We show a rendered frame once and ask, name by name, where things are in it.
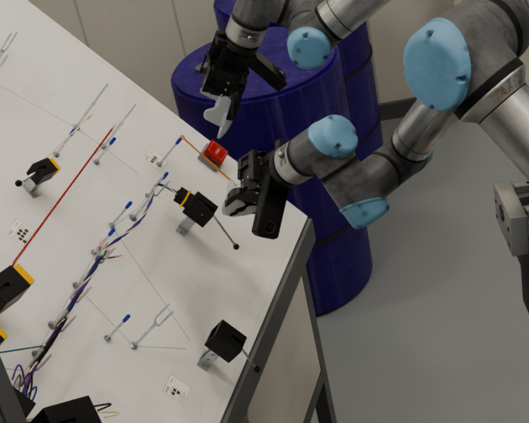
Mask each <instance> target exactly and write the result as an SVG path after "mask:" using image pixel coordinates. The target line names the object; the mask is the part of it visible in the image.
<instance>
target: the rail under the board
mask: <svg viewBox="0 0 529 423"><path fill-rule="evenodd" d="M315 242H316V236H315V232H314V226H313V222H312V219H311V218H307V220H306V222H305V225H304V227H303V228H302V231H301V234H300V237H299V238H298V240H297V243H296V246H295V248H294V250H293V253H292V255H291V258H290V260H289V262H288V264H287V266H286V268H285V272H284V273H283V276H282V278H281V280H280V283H279V285H278V288H277V290H276V292H275V295H274V298H273V300H272V301H271V304H270V307H269V309H268V311H267V313H266V316H265V318H264V321H263V323H262V325H261V328H260V329H259V333H258V335H257V337H256V339H255V341H254V345H253V346H252V349H251V351H250V353H249V357H250V358H251V360H252V361H253V362H254V364H255V365H258V366H260V371H259V372H258V373H256V372H255V371H254V366H253V365H252V364H251V362H250V361H249V360H248V359H247V361H246V363H245V365H244V368H243V370H242V373H241V374H240V376H239V379H238V382H237V384H236V386H235V389H234V391H233V394H232V396H231V398H230V400H229V402H228V406H227V408H226V410H225V412H224V414H223V417H222V419H221V421H220V423H243V420H244V417H245V415H246V412H247V410H248V407H249V404H250V402H251V399H252V398H253V395H254V391H255V390H256V387H257V385H258V382H259V379H260V377H261V375H262V373H263V371H264V368H265V365H266V363H267V360H268V358H269V355H270V352H271V350H272V347H273V346H274V343H275V339H276V338H277V335H278V333H279V330H280V327H281V325H282V322H283V320H284V318H285V314H286V312H287V311H288V308H289V306H290V303H291V300H292V298H293V295H294V294H295V291H296V287H297V286H298V283H299V281H300V278H301V275H302V273H303V270H304V268H305V266H306V262H307V260H308V258H309V256H310V253H311V251H312V248H313V246H314V243H315Z"/></svg>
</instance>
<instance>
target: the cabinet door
mask: <svg viewBox="0 0 529 423"><path fill-rule="evenodd" d="M320 372H321V369H320V364H319V360H318V356H317V348H316V343H315V339H314V335H313V330H312V323H311V318H310V314H309V310H308V305H307V301H306V294H305V290H304V285H303V281H302V277H301V278H300V281H299V283H298V286H297V287H296V291H295V294H294V295H293V298H292V300H291V303H290V306H289V308H288V311H287V312H286V314H285V318H284V320H283V322H282V325H281V327H280V330H279V333H278V335H277V338H276V339H275V343H274V346H273V347H272V350H271V352H270V355H269V358H268V360H267V363H266V365H265V367H264V371H263V373H262V375H261V377H260V379H259V382H258V385H257V387H256V390H255V391H254V395H253V398H252V399H251V402H250V404H249V407H248V410H247V412H246V415H245V417H244V420H243V423H303V421H304V419H305V416H306V412H307V409H308V406H309V404H310V402H311V399H312V395H313V392H314V389H315V387H316V384H317V380H318V377H319V374H320Z"/></svg>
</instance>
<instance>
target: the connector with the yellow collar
mask: <svg viewBox="0 0 529 423"><path fill-rule="evenodd" d="M187 193H188V190H186V189H185V188H183V187H181V188H180V189H179V190H178V193H177V192H176V194H175V198H174V200H173V201H175V202H176V203H178V204H179V205H180V204H181V203H182V202H183V201H184V200H185V198H186V195H187ZM193 197H194V195H193V194H192V193H190V195H189V196H188V197H187V199H186V201H185V203H184V204H183V205H182V206H183V207H184V208H186V207H187V206H188V205H189V203H190V202H191V200H192V198H193Z"/></svg>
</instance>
